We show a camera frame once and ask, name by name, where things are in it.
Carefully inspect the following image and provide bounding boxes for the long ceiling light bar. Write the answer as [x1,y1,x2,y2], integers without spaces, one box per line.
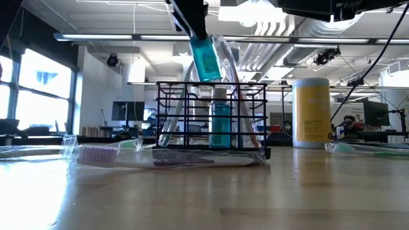
[53,31,409,45]

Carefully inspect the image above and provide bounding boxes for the black monitor on arm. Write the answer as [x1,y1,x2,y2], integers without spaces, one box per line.
[363,100,390,127]

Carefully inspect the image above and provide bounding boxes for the orange toothbrush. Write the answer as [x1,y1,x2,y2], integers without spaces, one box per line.
[235,70,261,150]

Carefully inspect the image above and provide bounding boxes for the black wire basket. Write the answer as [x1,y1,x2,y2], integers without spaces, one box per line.
[155,81,272,160]

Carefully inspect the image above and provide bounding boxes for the silver ventilation duct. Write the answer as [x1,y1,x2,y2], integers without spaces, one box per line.
[238,12,341,82]

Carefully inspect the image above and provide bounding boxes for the white ceiling light panel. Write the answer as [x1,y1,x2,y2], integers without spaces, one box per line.
[218,0,288,24]

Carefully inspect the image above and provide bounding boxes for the black monitor on stand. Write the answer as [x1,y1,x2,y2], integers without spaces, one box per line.
[111,101,146,135]

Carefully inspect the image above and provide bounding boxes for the blue toothbrush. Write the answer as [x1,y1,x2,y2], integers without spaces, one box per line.
[222,34,250,150]

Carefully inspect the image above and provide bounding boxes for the person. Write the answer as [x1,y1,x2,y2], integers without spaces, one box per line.
[338,114,364,135]

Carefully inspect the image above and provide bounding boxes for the purple toothbrush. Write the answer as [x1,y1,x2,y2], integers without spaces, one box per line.
[62,135,268,171]

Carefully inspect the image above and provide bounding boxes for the black ceiling camera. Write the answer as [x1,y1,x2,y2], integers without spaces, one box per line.
[106,53,120,68]

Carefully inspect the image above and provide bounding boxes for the teal mouthwash bottle white cap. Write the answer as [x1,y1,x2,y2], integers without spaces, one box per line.
[209,88,231,148]
[188,35,223,82]

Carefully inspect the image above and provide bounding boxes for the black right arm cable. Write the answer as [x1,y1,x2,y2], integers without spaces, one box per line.
[330,3,409,124]

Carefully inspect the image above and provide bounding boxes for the yellow wipes canister white lid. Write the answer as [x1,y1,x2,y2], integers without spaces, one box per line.
[292,77,332,150]

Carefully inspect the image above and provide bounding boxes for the black ceiling spotlights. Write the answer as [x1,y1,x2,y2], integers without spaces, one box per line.
[313,46,342,66]

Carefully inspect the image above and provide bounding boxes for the green toothbrush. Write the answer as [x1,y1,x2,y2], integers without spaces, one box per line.
[325,142,409,160]
[159,62,196,148]
[0,137,144,160]

